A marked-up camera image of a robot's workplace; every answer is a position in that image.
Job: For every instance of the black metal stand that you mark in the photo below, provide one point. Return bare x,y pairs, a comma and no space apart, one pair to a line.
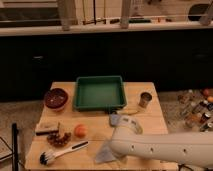
13,148

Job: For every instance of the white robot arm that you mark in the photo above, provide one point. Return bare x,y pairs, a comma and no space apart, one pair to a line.
192,148

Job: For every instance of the dark red bowl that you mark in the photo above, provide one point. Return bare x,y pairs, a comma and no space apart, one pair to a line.
55,99

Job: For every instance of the blue sponge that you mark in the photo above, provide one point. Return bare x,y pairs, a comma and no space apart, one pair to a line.
113,119

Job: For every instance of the group of spice bottles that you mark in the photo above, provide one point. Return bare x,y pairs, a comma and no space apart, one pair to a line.
192,112

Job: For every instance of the blue-grey towel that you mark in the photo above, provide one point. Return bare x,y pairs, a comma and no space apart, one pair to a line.
104,154

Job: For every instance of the white dish brush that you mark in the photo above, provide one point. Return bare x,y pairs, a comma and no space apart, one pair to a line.
48,157

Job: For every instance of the orange fruit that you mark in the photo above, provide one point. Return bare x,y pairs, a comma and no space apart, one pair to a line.
80,131

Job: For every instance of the green plastic tray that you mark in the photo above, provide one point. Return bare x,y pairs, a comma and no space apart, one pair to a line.
99,93

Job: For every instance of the black-handled scrub block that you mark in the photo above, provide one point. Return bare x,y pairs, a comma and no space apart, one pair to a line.
47,128

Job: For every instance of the yellow banana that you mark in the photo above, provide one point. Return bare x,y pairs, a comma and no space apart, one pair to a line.
128,112

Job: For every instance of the metal cup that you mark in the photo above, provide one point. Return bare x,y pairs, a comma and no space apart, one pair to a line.
145,99

